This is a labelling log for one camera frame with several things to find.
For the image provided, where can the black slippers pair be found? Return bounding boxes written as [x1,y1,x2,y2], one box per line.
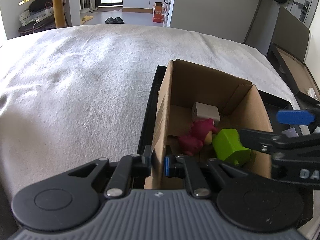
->
[105,17,124,24]

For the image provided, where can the green block toy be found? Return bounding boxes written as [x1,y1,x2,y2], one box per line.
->
[212,128,251,167]

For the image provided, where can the black box lid with cardboard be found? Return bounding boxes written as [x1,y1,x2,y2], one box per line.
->
[266,6,320,100]

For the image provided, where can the white small box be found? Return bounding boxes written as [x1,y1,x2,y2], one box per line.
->
[191,102,220,125]

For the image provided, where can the magenta figurine toy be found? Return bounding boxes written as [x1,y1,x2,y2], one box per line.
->
[178,119,218,156]

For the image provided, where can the black shallow tray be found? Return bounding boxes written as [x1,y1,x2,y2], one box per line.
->
[137,66,293,155]

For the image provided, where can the yellow slippers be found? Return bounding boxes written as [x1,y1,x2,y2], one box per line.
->
[80,15,94,25]

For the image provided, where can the orange cardboard box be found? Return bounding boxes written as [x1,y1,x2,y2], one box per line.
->
[152,2,164,23]

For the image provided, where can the brown cardboard box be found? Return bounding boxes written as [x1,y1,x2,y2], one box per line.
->
[144,60,272,189]

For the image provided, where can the purple beige cube toy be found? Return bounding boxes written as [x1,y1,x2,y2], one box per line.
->
[281,127,299,138]

